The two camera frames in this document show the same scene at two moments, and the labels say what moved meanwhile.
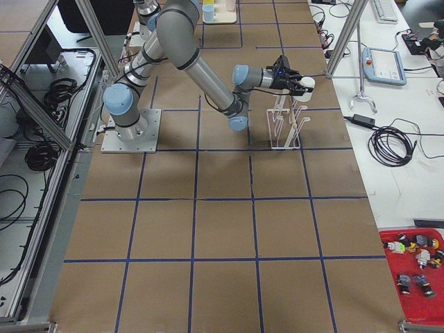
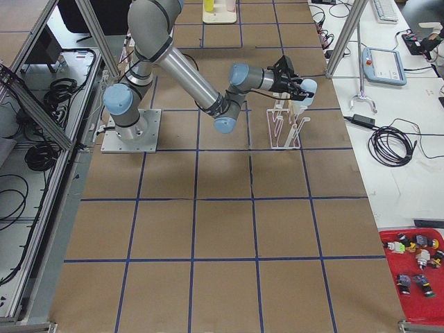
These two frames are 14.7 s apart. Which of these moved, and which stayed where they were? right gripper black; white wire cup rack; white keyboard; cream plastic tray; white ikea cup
Moved: white ikea cup
Stayed: white wire cup rack; right gripper black; cream plastic tray; white keyboard
